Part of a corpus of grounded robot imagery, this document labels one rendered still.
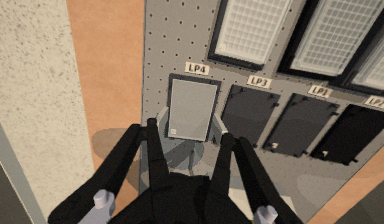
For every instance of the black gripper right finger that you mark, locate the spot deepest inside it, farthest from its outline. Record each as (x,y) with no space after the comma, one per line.
(266,204)

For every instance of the grey perforated base plate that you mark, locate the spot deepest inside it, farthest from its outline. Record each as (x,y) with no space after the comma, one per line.
(180,31)

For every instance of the beige label plate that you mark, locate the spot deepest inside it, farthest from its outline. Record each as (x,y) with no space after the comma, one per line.
(375,101)
(320,91)
(197,68)
(259,81)

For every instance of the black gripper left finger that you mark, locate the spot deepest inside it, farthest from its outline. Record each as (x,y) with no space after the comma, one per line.
(94,201)

